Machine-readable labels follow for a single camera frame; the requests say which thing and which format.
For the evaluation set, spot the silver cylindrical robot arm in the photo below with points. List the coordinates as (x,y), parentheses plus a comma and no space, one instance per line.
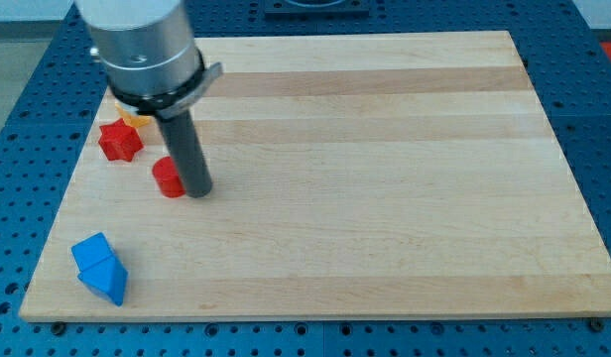
(154,68)

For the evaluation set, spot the wooden board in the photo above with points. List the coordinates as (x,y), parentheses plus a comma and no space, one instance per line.
(395,176)

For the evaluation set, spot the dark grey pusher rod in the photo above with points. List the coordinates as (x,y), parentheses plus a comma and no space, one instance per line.
(180,137)

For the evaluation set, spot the red star block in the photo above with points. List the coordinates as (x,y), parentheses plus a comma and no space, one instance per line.
(119,141)

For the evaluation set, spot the red cylinder block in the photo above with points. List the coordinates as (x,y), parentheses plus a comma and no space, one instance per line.
(167,178)

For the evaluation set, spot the yellow block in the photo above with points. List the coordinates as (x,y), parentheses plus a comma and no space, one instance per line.
(130,119)

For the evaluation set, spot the blue triangular prism block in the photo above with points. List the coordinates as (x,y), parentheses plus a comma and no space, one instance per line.
(107,279)

